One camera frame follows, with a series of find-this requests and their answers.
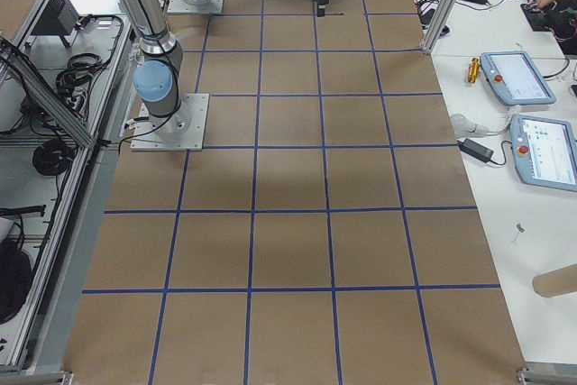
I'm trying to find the gold cylindrical tool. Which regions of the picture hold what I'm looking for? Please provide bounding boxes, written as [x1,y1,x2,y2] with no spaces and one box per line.
[466,57,480,85]

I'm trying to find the white light bulb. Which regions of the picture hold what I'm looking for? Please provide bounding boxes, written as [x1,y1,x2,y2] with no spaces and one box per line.
[450,114,489,138]

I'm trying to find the upper teach pendant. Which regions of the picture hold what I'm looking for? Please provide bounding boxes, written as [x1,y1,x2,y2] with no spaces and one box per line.
[480,51,556,105]

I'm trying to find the teach pendant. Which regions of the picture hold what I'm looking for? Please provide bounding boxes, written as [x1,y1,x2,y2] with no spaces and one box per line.
[480,51,556,105]
[509,115,576,192]

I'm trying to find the black power adapter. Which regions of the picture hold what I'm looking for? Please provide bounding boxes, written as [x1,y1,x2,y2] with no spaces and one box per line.
[458,138,493,163]

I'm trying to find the black electronics box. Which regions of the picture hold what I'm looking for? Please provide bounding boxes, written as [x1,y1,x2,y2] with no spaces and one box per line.
[32,0,79,48]

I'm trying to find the lower teach pendant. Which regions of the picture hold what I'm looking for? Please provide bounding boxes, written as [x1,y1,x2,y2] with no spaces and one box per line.
[509,115,576,192]

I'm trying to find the small metal screw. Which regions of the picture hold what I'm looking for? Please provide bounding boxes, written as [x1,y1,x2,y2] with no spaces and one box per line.
[512,223,525,244]

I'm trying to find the brown cardboard tube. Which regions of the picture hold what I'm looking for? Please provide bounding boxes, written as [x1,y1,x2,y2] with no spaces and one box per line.
[532,264,577,298]

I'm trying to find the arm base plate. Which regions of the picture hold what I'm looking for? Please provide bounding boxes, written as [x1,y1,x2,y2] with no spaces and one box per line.
[166,0,224,14]
[130,93,210,151]

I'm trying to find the black coiled cable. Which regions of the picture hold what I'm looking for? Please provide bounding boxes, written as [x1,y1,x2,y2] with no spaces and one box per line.
[32,136,76,178]

